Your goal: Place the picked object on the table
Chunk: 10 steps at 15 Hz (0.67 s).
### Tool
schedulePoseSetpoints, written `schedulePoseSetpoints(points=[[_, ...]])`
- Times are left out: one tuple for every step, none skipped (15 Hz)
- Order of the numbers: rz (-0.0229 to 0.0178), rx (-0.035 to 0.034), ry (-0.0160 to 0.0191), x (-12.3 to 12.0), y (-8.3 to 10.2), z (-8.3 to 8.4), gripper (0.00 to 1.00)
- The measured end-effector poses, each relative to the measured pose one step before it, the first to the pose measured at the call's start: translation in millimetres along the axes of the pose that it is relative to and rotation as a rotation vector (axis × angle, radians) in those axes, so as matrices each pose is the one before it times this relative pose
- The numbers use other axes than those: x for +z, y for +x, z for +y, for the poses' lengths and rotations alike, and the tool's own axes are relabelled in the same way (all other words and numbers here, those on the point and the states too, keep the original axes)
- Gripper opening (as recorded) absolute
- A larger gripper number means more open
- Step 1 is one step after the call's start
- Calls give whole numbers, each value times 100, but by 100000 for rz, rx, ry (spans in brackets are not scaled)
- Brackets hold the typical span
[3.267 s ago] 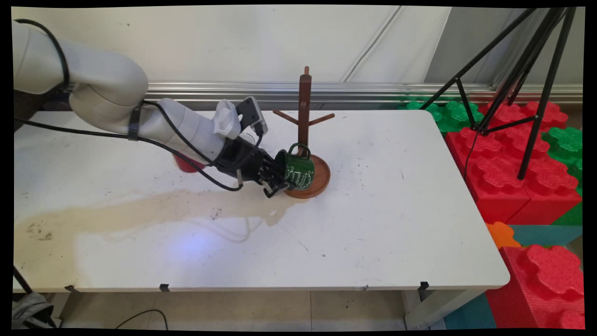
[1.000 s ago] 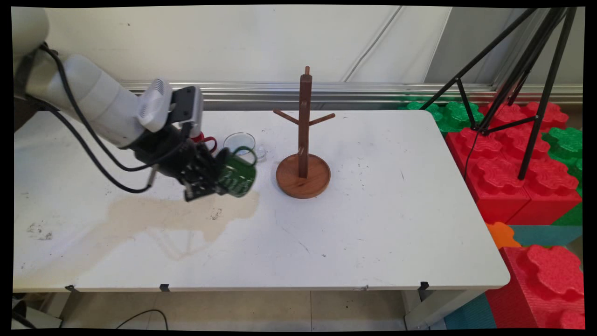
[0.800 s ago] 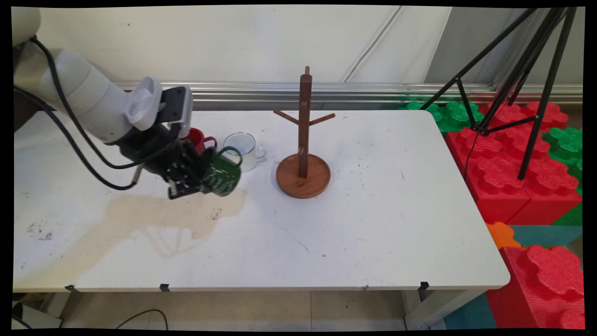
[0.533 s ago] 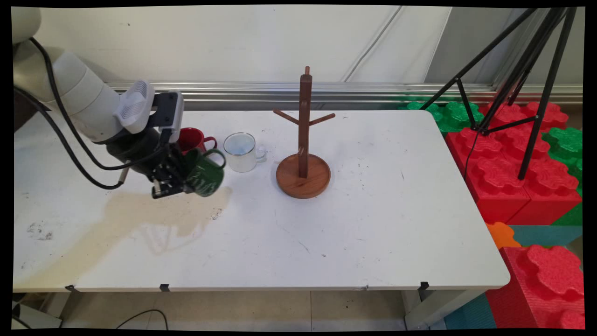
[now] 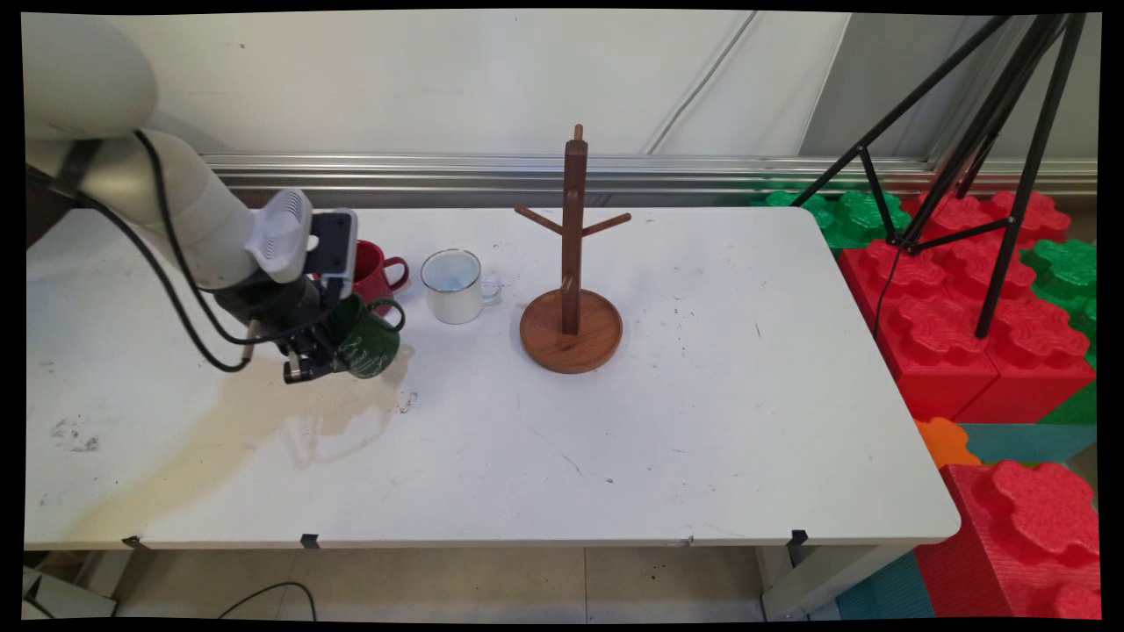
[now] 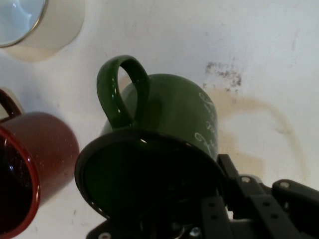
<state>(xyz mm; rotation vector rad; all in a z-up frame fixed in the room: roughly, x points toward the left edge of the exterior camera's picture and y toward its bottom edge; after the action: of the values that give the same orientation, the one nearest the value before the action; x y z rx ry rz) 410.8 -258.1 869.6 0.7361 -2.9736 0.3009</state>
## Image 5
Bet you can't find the large red foam block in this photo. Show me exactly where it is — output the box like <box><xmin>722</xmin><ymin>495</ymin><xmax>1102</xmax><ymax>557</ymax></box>
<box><xmin>913</xmin><ymin>460</ymin><xmax>1103</xmax><ymax>621</ymax></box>
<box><xmin>837</xmin><ymin>237</ymin><xmax>1004</xmax><ymax>423</ymax></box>
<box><xmin>903</xmin><ymin>189</ymin><xmax>1099</xmax><ymax>425</ymax></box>

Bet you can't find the black tripod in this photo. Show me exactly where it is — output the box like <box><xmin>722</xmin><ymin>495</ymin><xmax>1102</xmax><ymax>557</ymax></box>
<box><xmin>790</xmin><ymin>13</ymin><xmax>1088</xmax><ymax>340</ymax></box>

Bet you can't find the white wall conduit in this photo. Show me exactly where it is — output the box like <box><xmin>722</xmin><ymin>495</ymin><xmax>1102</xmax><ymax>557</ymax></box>
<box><xmin>644</xmin><ymin>11</ymin><xmax>761</xmax><ymax>156</ymax></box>

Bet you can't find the brown wooden mug tree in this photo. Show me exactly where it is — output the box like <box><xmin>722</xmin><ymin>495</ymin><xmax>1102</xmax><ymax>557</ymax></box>
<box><xmin>514</xmin><ymin>124</ymin><xmax>633</xmax><ymax>376</ymax></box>

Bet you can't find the teal foam mat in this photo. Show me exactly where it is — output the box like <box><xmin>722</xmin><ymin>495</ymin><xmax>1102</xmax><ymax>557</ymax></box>
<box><xmin>955</xmin><ymin>422</ymin><xmax>1099</xmax><ymax>465</ymax></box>

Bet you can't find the green enamel mug white print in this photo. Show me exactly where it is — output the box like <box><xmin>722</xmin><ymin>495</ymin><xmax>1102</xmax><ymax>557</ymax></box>
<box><xmin>334</xmin><ymin>294</ymin><xmax>407</xmax><ymax>381</ymax></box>

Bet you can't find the black floor cable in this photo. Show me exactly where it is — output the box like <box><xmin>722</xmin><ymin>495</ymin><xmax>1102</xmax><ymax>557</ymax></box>
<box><xmin>217</xmin><ymin>580</ymin><xmax>318</xmax><ymax>621</ymax></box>

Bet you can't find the red enamel mug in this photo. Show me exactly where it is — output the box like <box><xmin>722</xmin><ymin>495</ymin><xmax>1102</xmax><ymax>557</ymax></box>
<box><xmin>350</xmin><ymin>240</ymin><xmax>411</xmax><ymax>305</ymax></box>

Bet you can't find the green foam block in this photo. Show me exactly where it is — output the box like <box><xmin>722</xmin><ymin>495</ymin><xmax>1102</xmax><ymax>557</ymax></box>
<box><xmin>1019</xmin><ymin>238</ymin><xmax>1099</xmax><ymax>370</ymax></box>
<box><xmin>746</xmin><ymin>180</ymin><xmax>914</xmax><ymax>252</ymax></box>

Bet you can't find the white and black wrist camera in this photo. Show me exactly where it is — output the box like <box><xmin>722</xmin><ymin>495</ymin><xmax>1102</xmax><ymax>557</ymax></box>
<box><xmin>245</xmin><ymin>188</ymin><xmax>360</xmax><ymax>284</ymax></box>

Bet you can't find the white table leg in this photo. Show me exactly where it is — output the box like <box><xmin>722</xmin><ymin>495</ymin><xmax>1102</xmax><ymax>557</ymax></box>
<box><xmin>757</xmin><ymin>543</ymin><xmax>916</xmax><ymax>621</ymax></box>

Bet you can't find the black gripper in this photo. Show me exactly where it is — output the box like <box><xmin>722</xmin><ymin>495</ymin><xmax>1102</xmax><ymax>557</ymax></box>
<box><xmin>214</xmin><ymin>273</ymin><xmax>362</xmax><ymax>385</ymax></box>

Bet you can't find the orange foam piece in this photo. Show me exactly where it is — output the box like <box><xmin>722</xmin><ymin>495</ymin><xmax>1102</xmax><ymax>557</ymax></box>
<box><xmin>913</xmin><ymin>417</ymin><xmax>984</xmax><ymax>470</ymax></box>

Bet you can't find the aluminium wall rail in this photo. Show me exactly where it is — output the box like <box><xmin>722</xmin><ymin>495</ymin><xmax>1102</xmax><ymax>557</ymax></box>
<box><xmin>200</xmin><ymin>153</ymin><xmax>1099</xmax><ymax>199</ymax></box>

